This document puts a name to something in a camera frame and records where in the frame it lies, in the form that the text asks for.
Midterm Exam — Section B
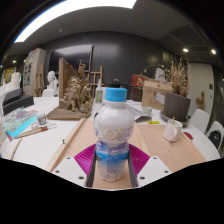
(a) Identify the wooden figure sculpture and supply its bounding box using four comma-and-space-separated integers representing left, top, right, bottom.
195, 90, 206, 111

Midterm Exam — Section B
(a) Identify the white chair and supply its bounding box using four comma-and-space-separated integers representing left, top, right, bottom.
41, 88, 56, 98
205, 120, 224, 151
189, 108, 212, 134

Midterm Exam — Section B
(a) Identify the small paint jar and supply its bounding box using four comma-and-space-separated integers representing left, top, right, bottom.
36, 112, 48, 126

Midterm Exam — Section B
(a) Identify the brown carved relief sculpture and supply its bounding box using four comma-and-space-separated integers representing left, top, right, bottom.
45, 57, 94, 121

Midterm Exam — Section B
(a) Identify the white mug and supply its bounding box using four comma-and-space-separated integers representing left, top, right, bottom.
162, 118, 184, 143

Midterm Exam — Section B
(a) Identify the white plaster head bust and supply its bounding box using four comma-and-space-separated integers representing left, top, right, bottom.
46, 70, 60, 98

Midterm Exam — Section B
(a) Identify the black case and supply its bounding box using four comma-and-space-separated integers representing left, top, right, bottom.
2, 87, 35, 116

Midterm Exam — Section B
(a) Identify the colourful book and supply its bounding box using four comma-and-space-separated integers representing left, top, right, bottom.
1, 108, 39, 139

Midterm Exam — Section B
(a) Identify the long ceiling light strip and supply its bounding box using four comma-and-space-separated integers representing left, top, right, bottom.
13, 0, 138, 44

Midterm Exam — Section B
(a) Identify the thin wooden paintbrush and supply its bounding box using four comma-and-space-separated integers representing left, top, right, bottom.
9, 138, 24, 161

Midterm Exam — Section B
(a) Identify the pale storage cabinet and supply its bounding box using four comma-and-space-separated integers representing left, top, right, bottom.
22, 48, 47, 98

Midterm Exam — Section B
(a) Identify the wooden easel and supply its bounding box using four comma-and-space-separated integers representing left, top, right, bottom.
87, 65, 104, 88

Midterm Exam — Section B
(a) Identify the open newspaper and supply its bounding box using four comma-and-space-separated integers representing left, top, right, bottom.
124, 99, 154, 123

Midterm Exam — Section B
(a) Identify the dried plant in grey pot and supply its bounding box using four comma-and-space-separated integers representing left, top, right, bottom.
163, 56, 192, 123

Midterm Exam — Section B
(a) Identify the tall white plaster statue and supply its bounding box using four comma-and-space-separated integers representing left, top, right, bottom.
154, 66, 167, 83

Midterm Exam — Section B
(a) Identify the white bottle with blue cap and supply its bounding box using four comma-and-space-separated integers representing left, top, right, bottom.
93, 87, 135, 183

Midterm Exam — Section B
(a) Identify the cardboard box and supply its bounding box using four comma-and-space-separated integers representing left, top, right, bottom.
141, 78, 174, 111

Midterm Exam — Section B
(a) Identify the dark wall screen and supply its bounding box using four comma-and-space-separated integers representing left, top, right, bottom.
49, 44, 94, 74

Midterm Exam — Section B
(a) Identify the red box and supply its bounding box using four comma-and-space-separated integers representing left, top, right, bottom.
130, 73, 146, 88

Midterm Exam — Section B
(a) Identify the small pale glass bowl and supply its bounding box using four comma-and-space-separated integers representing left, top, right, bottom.
141, 105, 153, 116

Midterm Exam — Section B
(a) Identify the red-handled paintbrush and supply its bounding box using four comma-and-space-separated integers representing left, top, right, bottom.
14, 122, 58, 139

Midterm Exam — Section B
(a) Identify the small green labelled bottle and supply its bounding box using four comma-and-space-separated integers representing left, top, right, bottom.
94, 79, 104, 104

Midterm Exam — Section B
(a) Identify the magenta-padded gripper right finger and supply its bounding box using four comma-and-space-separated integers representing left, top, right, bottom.
127, 143, 174, 189

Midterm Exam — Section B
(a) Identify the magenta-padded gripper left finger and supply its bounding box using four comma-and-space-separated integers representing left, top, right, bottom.
51, 143, 98, 189

